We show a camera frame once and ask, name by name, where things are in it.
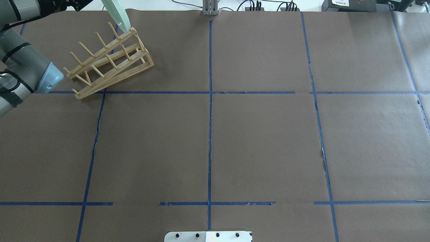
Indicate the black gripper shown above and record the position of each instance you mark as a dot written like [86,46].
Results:
[57,3]

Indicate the light green ceramic plate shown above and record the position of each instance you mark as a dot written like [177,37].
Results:
[118,13]

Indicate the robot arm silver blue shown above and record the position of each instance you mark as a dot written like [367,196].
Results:
[27,70]

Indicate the wooden dish rack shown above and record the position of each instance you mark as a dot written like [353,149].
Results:
[122,58]

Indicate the black power box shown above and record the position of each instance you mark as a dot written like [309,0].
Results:
[354,6]

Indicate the aluminium frame post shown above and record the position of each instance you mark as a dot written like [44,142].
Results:
[210,7]

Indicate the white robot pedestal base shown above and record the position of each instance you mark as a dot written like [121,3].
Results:
[209,236]

